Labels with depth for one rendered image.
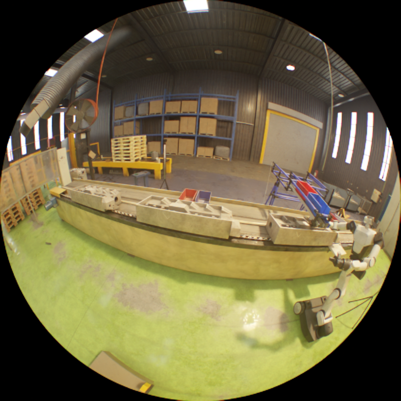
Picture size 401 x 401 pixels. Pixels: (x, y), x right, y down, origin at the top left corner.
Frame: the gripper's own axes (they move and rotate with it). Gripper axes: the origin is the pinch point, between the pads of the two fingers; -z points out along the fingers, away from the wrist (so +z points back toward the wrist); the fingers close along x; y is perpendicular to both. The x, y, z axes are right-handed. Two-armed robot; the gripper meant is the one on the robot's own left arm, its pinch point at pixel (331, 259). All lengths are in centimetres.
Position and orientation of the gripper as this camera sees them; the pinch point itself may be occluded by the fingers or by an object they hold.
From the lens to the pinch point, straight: 123.2
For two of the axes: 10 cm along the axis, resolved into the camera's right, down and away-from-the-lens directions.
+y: 2.0, -9.5, -2.4
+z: 7.5, 3.1, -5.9
